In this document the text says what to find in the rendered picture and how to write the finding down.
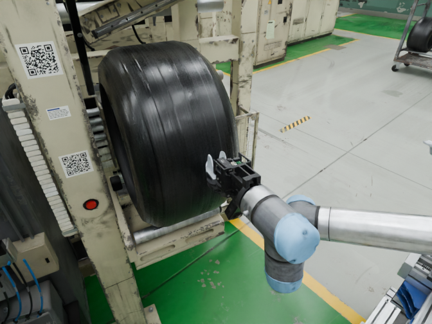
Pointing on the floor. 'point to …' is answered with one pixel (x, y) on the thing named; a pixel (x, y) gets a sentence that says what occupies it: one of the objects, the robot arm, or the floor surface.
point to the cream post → (120, 297)
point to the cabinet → (272, 31)
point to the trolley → (416, 41)
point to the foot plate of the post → (152, 314)
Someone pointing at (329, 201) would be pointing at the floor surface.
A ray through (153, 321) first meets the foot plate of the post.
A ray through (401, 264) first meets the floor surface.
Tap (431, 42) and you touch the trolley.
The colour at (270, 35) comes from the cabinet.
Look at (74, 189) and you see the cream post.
